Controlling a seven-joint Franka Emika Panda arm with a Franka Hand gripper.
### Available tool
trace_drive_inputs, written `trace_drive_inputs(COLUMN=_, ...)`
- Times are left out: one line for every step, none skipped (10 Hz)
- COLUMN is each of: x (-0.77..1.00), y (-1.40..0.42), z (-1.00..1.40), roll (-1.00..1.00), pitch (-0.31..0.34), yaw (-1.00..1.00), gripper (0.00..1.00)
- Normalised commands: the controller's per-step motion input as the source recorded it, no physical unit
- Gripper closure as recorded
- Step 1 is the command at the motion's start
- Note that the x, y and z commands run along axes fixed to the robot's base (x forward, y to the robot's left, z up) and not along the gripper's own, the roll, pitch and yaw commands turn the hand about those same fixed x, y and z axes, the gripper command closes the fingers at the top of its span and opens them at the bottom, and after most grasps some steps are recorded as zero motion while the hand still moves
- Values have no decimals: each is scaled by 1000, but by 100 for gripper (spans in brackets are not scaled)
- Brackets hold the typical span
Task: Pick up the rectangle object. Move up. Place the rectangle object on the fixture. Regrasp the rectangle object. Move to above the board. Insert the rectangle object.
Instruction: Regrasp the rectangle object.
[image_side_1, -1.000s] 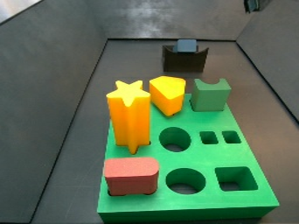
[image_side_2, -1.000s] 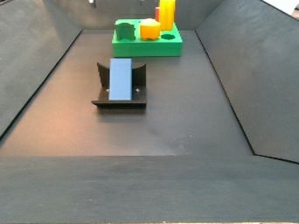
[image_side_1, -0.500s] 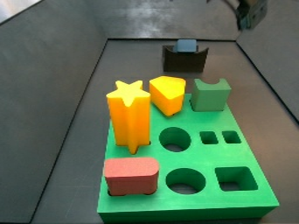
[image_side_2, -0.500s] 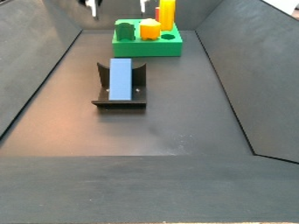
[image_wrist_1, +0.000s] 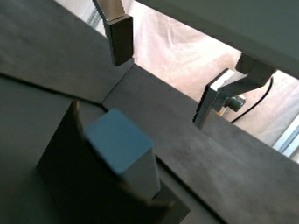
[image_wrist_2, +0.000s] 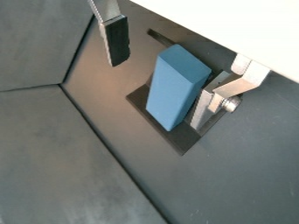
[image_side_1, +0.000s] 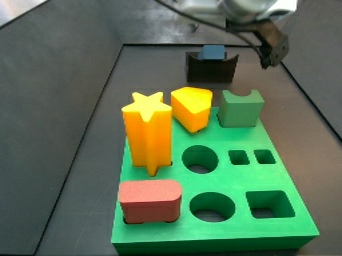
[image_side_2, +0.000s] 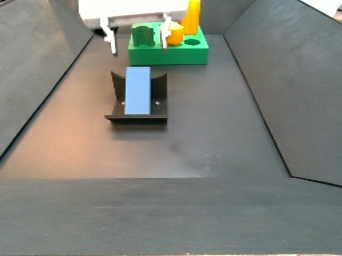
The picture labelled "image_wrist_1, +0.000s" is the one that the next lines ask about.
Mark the blue rectangular block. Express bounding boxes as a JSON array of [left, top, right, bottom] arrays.
[[84, 109, 162, 199]]

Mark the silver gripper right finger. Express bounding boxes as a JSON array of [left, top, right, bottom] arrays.
[[192, 53, 277, 129]]

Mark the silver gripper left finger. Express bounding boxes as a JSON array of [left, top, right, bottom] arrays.
[[92, 0, 134, 66]]

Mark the black cable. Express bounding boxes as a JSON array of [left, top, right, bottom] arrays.
[[230, 77, 275, 123]]

